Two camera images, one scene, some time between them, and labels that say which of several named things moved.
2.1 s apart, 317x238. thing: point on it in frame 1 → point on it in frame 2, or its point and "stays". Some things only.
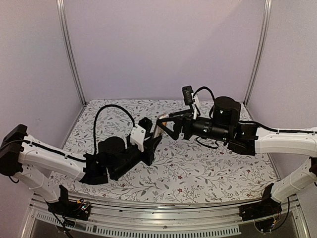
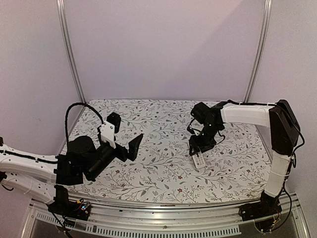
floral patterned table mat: [182, 169] stays
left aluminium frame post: [60, 4] stays
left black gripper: [149, 146] → [133, 147]
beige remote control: [160, 126] → [199, 161]
